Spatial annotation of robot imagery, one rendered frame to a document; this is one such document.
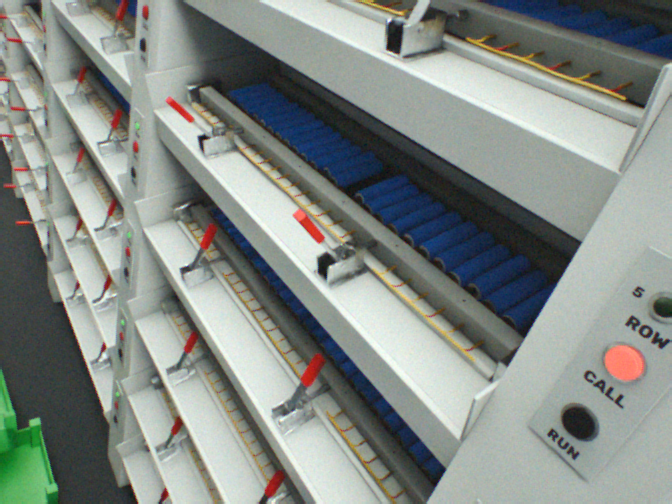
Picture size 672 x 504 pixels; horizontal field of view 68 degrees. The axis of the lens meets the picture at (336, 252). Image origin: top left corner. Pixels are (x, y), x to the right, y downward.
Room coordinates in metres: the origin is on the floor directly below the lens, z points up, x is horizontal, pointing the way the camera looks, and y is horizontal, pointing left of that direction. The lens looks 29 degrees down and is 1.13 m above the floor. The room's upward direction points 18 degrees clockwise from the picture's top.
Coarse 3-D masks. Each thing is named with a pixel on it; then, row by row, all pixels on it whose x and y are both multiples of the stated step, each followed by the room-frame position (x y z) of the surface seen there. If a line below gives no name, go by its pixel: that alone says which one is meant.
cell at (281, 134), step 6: (312, 120) 0.63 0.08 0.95; (318, 120) 0.63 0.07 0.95; (294, 126) 0.61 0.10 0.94; (300, 126) 0.62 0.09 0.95; (306, 126) 0.62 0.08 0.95; (312, 126) 0.62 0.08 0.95; (318, 126) 0.63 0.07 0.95; (276, 132) 0.60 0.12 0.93; (282, 132) 0.60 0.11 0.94; (288, 132) 0.60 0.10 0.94; (294, 132) 0.61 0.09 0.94; (300, 132) 0.61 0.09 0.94; (282, 138) 0.59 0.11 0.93
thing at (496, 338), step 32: (256, 128) 0.59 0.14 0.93; (288, 160) 0.52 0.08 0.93; (288, 192) 0.49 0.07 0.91; (320, 192) 0.47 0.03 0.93; (352, 224) 0.43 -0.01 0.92; (384, 256) 0.40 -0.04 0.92; (416, 256) 0.39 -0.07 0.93; (416, 288) 0.37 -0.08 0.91; (448, 288) 0.35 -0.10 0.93; (480, 320) 0.32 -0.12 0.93
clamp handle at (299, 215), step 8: (296, 216) 0.34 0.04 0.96; (304, 216) 0.34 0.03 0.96; (304, 224) 0.34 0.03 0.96; (312, 224) 0.35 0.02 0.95; (312, 232) 0.35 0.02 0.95; (320, 232) 0.35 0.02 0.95; (320, 240) 0.35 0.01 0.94; (328, 248) 0.36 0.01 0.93; (344, 248) 0.38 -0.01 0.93; (336, 256) 0.37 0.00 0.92
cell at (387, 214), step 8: (424, 192) 0.49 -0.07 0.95; (408, 200) 0.48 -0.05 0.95; (416, 200) 0.48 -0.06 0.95; (424, 200) 0.48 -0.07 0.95; (384, 208) 0.46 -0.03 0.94; (392, 208) 0.46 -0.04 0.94; (400, 208) 0.46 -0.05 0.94; (408, 208) 0.47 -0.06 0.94; (416, 208) 0.47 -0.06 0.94; (384, 216) 0.45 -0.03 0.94; (392, 216) 0.45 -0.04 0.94; (400, 216) 0.46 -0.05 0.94; (384, 224) 0.45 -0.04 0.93
